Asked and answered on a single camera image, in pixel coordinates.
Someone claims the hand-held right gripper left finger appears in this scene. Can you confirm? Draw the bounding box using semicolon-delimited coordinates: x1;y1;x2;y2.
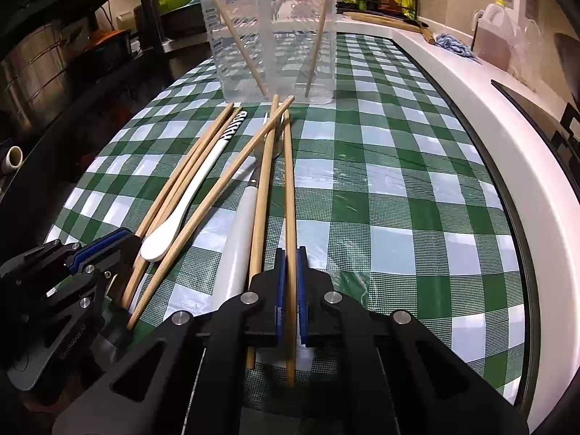
52;248;287;435

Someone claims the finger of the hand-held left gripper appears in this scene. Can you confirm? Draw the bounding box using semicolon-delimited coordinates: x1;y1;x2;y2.
0;240;92;291
77;229;142;278

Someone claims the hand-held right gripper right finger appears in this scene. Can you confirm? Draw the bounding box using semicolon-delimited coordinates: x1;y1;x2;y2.
297;245;531;435

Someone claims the white spoon with striped handle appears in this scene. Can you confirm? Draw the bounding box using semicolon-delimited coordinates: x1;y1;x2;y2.
140;109;249;262

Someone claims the clear plastic container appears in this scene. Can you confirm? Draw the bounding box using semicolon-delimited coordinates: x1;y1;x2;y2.
199;0;341;105

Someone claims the white pipe end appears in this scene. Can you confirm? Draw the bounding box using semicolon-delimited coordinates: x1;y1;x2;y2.
0;145;24;175

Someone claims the green checked tablecloth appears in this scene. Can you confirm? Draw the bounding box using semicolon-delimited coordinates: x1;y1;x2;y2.
43;32;529;402

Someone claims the large metal pot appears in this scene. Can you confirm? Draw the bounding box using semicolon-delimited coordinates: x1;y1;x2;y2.
0;22;75;133

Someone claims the orange container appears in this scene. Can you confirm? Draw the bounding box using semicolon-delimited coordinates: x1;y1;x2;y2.
90;29;133;57

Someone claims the green bowl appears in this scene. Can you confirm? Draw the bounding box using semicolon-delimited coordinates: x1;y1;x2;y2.
154;0;202;12

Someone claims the wooden spatula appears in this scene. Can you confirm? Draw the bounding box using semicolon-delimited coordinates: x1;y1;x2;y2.
343;11;436;45

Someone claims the blue cloth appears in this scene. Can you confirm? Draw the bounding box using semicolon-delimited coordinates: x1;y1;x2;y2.
434;32;482;63

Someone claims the black gas stove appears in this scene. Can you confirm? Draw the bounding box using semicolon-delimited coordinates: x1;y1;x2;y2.
492;79;580;170

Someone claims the plastic oil jug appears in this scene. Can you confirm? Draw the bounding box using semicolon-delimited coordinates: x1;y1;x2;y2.
471;2;518;72

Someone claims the clear plastic bottle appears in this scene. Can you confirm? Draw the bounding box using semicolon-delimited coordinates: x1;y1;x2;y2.
511;17;545;89

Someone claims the dark wok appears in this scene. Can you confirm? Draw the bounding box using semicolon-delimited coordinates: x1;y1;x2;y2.
553;32;580;100

